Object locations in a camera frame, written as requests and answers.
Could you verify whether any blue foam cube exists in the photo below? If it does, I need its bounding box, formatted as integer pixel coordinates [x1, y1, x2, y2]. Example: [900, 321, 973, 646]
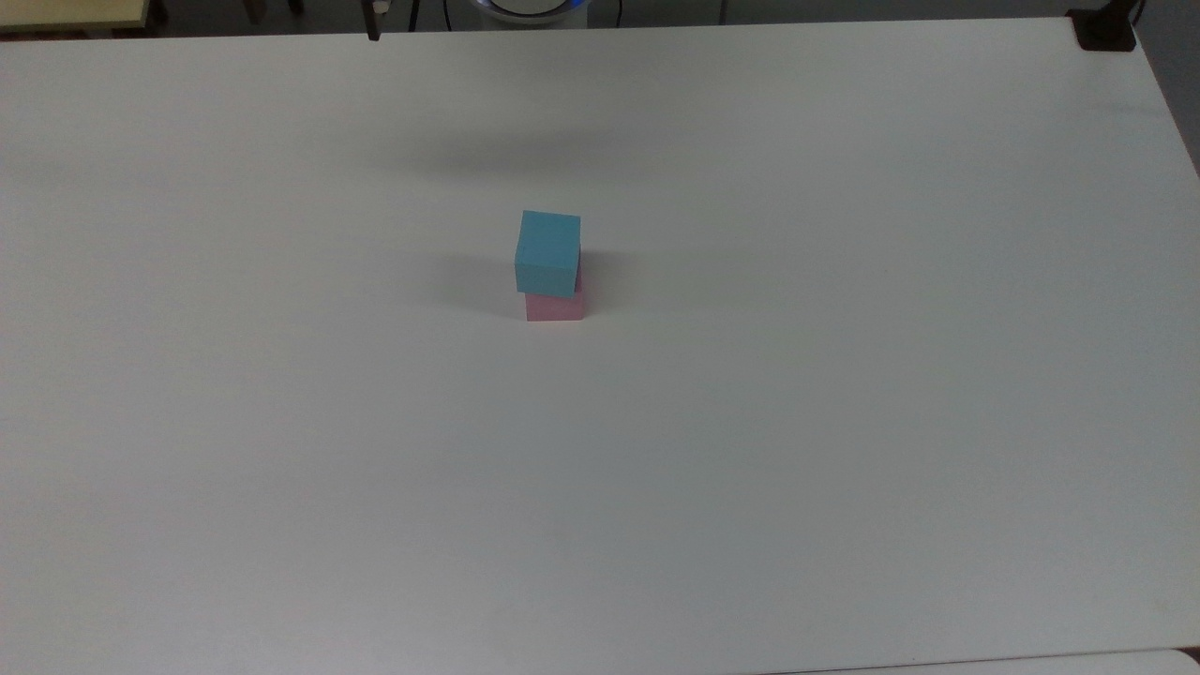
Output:
[515, 209, 582, 298]

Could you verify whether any pink foam cube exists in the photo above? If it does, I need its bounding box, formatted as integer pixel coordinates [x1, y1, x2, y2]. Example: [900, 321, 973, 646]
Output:
[525, 253, 587, 323]

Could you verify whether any yellowish wooden table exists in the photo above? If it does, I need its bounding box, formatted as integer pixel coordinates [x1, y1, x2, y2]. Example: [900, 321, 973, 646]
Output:
[0, 0, 153, 35]

